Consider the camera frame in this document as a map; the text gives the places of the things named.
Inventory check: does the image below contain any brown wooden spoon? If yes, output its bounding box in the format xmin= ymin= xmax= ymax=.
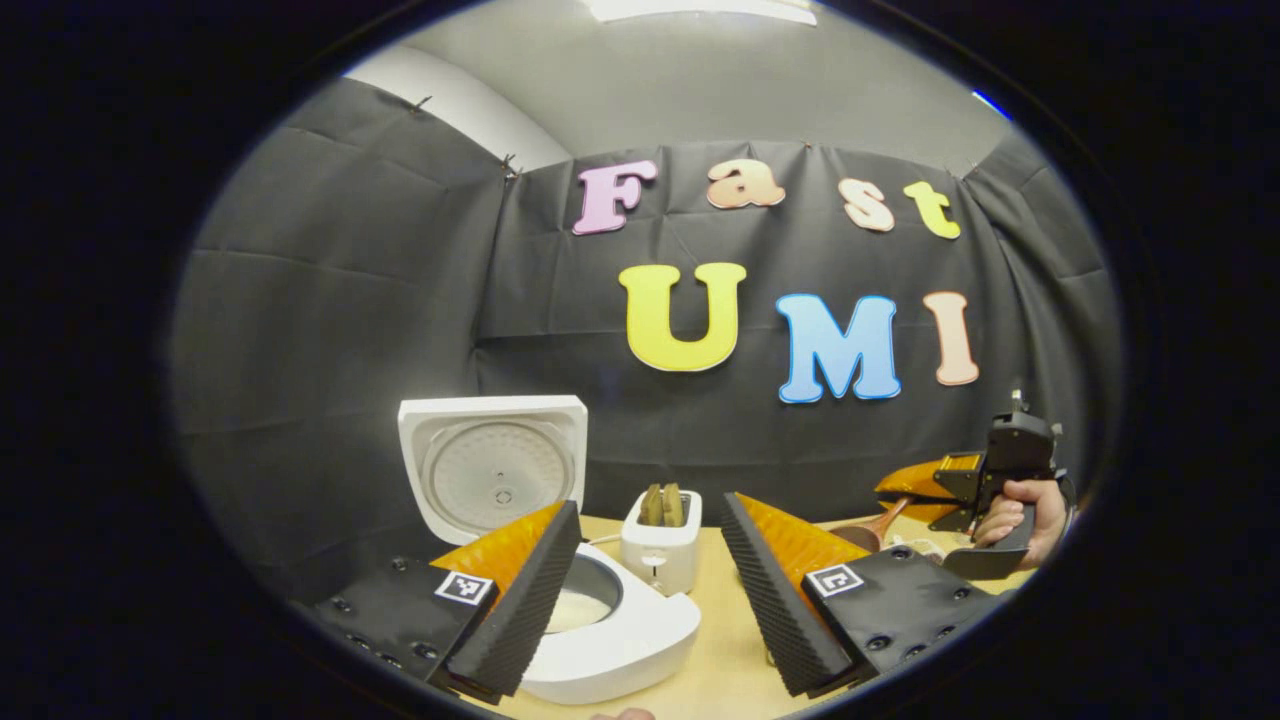
xmin=830 ymin=497 xmax=913 ymax=553

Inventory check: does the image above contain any long ceiling light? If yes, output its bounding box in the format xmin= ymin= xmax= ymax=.
xmin=585 ymin=0 xmax=819 ymax=26

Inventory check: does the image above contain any white toaster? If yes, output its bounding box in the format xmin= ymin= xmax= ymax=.
xmin=620 ymin=490 xmax=703 ymax=596

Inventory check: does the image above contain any white rice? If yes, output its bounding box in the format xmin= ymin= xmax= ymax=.
xmin=548 ymin=588 xmax=613 ymax=633

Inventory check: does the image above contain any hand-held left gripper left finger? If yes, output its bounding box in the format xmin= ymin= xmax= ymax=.
xmin=300 ymin=500 xmax=583 ymax=706

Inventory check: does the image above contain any white rice cooker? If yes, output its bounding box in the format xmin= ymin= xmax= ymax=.
xmin=398 ymin=395 xmax=703 ymax=706

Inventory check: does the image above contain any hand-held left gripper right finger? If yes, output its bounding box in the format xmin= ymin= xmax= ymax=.
xmin=720 ymin=492 xmax=1001 ymax=699

